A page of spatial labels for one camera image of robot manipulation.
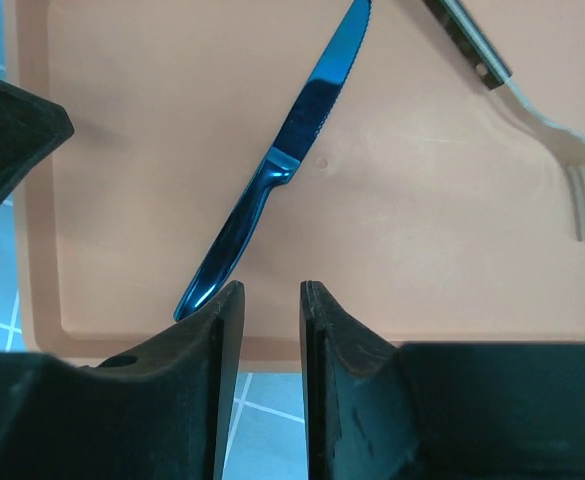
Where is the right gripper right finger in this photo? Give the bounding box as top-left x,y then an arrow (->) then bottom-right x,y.
299,281 -> 585,479

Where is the orange plastic tray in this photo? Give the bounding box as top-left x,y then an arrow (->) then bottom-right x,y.
4,1 -> 585,371

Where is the blue checked tablecloth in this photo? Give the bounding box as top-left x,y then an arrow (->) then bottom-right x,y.
0,2 -> 308,479

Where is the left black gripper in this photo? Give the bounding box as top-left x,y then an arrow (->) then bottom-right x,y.
0,80 -> 74,205

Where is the blue patterned knife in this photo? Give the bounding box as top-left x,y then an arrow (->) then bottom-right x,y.
173,0 -> 372,321

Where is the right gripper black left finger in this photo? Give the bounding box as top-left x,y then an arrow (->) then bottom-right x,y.
0,281 -> 245,479

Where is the silver metal fork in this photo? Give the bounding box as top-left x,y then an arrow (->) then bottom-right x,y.
424,0 -> 585,243

